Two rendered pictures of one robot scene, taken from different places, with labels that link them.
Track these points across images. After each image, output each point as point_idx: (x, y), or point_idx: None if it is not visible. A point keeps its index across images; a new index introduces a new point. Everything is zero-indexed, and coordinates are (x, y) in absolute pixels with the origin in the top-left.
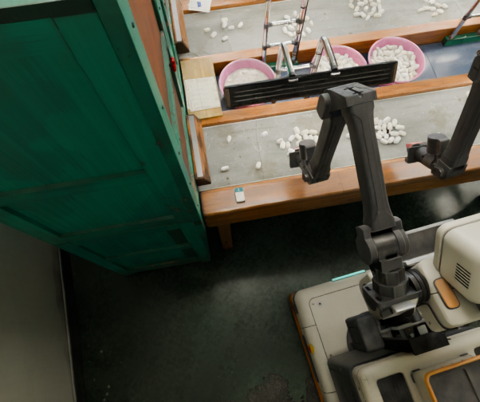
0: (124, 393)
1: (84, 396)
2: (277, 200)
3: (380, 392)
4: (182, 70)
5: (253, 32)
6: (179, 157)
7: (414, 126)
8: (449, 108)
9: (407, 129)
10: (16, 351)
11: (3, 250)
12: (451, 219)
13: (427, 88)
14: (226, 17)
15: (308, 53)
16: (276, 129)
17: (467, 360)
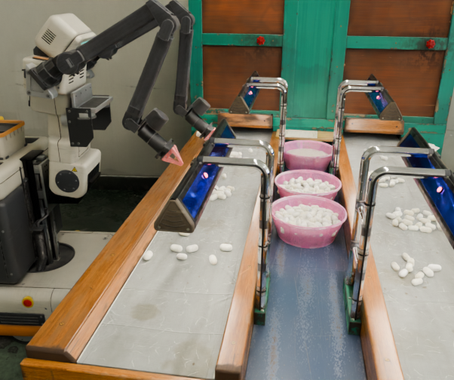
0: (131, 200)
1: (142, 187)
2: (187, 143)
3: (32, 138)
4: (327, 131)
5: (375, 163)
6: (194, 26)
7: (210, 207)
8: (217, 233)
9: (209, 203)
10: (173, 121)
11: None
12: (95, 108)
13: (253, 219)
14: (398, 157)
15: (339, 179)
16: (253, 156)
17: (10, 130)
